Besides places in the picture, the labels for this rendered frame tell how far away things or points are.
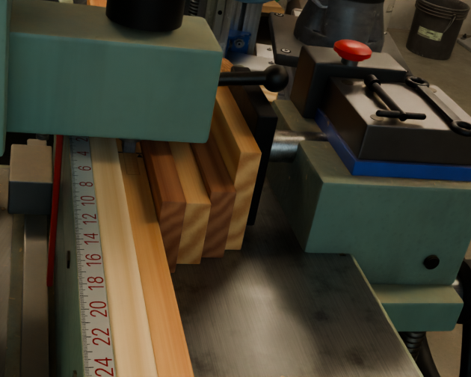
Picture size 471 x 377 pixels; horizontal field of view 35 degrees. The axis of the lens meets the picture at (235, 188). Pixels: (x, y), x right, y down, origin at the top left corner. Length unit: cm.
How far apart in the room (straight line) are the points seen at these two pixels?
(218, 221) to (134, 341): 16
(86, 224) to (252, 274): 13
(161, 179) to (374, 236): 17
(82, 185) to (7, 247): 22
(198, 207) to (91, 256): 10
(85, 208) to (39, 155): 28
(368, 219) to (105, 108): 20
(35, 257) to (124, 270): 24
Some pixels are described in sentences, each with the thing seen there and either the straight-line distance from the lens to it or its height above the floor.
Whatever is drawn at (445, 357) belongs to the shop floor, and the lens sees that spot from 202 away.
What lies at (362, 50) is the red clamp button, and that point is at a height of 102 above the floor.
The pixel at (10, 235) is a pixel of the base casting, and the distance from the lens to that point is 71.
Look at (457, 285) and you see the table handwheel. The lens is 72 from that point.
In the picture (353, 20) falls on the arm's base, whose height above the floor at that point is 88.
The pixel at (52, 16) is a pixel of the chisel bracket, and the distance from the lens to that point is 52.
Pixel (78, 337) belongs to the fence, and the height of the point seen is 95.
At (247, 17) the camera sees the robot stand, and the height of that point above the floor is 79.
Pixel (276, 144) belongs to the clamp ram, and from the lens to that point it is 57.
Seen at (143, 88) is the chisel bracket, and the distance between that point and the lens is 50.
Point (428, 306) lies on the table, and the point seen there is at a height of 87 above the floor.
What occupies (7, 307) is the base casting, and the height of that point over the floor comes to 80.
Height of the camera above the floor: 120
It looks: 29 degrees down
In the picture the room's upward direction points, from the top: 12 degrees clockwise
